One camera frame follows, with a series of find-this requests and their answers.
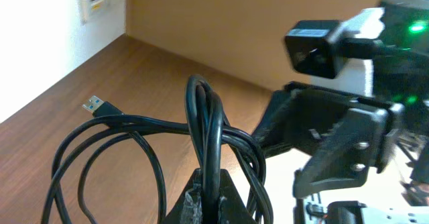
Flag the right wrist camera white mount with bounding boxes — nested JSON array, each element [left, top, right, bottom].
[[284, 7, 386, 97]]

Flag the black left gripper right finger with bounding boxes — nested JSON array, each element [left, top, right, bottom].
[[218, 169, 256, 224]]

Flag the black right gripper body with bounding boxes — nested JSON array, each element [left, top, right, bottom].
[[285, 82, 404, 165]]

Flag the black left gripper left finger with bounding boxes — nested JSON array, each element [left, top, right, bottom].
[[162, 168, 202, 224]]

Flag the black USB cables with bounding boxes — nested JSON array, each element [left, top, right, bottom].
[[40, 74, 274, 224]]

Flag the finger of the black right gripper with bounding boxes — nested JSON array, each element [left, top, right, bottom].
[[251, 89, 302, 158], [293, 108, 389, 199]]

